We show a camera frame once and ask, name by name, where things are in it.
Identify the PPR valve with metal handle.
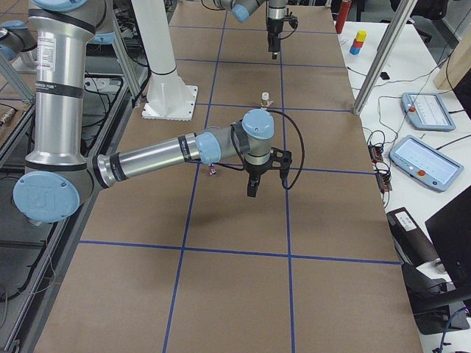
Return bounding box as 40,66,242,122
260,92,274,110

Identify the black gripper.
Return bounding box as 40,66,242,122
266,18,283,60
245,163,270,198

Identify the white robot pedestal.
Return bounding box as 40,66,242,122
133,1,198,121

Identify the yellow wooden block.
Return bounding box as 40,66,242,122
355,30,367,45

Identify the far teach pendant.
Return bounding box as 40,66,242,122
401,93,456,132

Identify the black monitor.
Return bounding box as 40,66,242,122
425,187,471,288

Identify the circuit board with wires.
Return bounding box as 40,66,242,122
368,144,392,194

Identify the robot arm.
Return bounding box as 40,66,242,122
13,1,275,223
200,0,298,60

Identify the red wooden block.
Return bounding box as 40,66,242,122
351,39,364,48

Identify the teach pendant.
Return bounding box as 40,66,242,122
389,135,464,192
401,93,456,132

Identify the red cylinder tube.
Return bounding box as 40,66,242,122
335,0,352,34

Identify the near teach pendant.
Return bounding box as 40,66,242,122
389,135,464,192

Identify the aluminium frame post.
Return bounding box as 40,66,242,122
353,0,417,115

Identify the brown paper table cover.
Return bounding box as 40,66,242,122
35,1,422,352

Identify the blue wooden block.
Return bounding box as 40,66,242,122
349,46,361,55

